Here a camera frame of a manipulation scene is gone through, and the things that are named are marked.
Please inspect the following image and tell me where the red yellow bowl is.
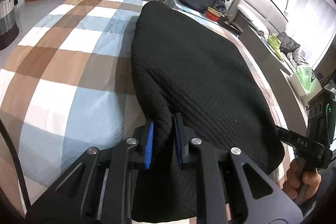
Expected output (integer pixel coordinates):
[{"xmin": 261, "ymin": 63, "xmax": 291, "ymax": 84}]
[{"xmin": 206, "ymin": 7, "xmax": 223, "ymax": 22}]

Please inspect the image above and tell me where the grey cabinet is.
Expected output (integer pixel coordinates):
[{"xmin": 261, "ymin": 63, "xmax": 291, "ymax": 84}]
[{"xmin": 239, "ymin": 26, "xmax": 308, "ymax": 124}]

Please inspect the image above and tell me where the black knit shirt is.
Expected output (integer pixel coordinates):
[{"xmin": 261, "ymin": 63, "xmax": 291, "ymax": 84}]
[{"xmin": 131, "ymin": 1, "xmax": 284, "ymax": 223}]

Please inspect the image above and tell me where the checkered bed sheet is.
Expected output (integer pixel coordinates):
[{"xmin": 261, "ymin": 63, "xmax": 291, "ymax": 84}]
[{"xmin": 0, "ymin": 0, "xmax": 292, "ymax": 217}]

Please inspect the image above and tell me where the right hand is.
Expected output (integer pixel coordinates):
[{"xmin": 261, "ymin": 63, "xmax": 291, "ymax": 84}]
[{"xmin": 282, "ymin": 159, "xmax": 322, "ymax": 203}]

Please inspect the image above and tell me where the black food tray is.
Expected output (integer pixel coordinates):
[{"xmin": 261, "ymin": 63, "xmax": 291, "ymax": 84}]
[{"xmin": 217, "ymin": 16, "xmax": 242, "ymax": 36}]

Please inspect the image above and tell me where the woven laundry basket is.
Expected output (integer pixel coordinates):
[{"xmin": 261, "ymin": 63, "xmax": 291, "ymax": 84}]
[{"xmin": 0, "ymin": 0, "xmax": 19, "ymax": 50}]

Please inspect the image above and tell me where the white plastic basin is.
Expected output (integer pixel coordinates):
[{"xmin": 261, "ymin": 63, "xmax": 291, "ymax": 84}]
[{"xmin": 290, "ymin": 73, "xmax": 322, "ymax": 97}]

